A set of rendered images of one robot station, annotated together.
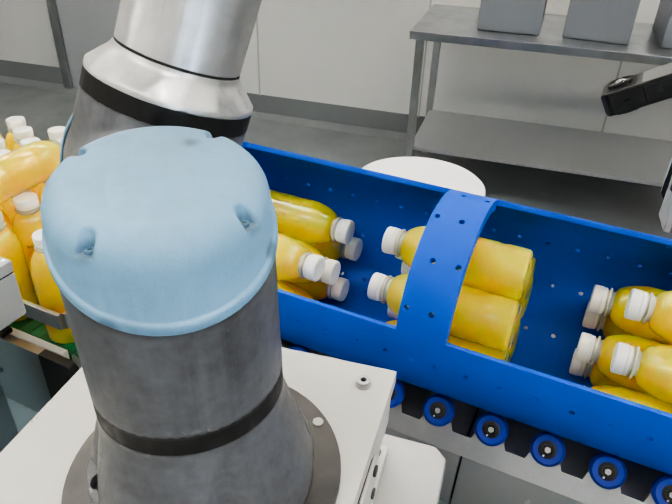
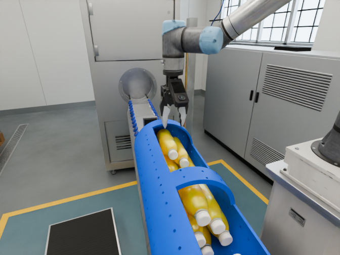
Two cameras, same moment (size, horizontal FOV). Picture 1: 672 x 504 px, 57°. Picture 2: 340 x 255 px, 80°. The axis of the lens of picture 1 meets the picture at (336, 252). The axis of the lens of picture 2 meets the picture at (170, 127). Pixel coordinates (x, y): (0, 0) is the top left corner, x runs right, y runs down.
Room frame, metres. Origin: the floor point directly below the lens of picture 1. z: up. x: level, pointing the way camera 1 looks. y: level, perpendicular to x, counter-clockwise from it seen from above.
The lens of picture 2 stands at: (1.08, 0.18, 1.60)
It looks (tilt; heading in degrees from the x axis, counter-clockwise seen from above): 25 degrees down; 232
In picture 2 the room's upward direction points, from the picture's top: straight up
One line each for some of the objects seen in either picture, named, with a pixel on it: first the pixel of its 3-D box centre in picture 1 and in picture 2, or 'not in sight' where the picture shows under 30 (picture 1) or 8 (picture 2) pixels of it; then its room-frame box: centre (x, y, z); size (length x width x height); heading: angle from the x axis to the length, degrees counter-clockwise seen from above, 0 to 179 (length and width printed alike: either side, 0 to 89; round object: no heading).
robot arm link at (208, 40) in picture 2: not in sight; (204, 40); (0.56, -0.30, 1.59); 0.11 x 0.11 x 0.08; 21
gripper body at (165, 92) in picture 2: not in sight; (172, 87); (0.61, -0.39, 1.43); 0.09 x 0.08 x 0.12; 65
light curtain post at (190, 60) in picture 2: not in sight; (187, 132); (0.01, -0.94, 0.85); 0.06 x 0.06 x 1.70; 65
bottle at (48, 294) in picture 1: (59, 289); not in sight; (0.83, 0.46, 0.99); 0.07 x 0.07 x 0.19
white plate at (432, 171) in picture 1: (418, 185); not in sight; (1.18, -0.17, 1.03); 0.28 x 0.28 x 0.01
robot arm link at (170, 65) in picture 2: not in sight; (172, 64); (0.62, -0.39, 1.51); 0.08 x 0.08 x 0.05
